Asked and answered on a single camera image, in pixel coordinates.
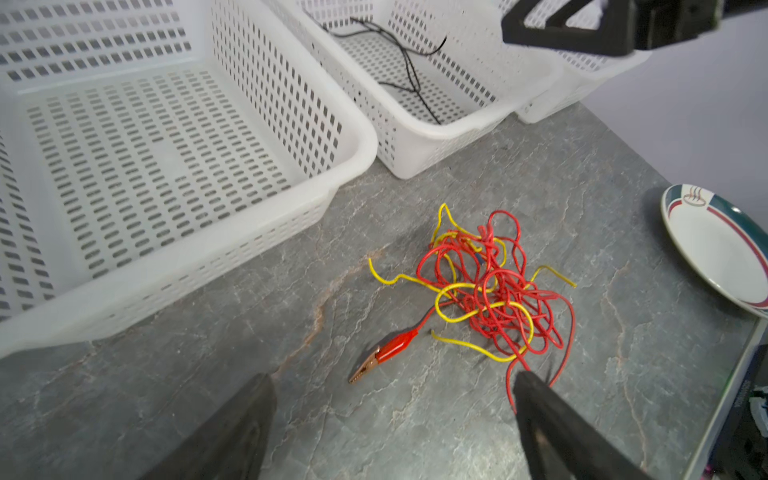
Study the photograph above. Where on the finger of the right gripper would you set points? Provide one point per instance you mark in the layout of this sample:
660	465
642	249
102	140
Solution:
613	37

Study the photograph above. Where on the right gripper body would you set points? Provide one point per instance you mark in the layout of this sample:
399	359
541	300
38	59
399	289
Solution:
661	23

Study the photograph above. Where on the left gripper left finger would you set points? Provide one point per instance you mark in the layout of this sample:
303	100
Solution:
231	444

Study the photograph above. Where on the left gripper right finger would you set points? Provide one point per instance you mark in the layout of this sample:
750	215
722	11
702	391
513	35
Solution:
558	443

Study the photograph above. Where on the middle white plastic basket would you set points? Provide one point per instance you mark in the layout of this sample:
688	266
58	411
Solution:
431	76

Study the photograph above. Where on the plate with green red rim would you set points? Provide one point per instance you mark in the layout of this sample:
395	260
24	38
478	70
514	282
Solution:
720	242

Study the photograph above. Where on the left white plastic basket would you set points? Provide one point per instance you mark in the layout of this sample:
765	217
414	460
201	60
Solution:
148	147

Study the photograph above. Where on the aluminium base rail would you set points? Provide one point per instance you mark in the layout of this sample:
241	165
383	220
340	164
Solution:
699	458

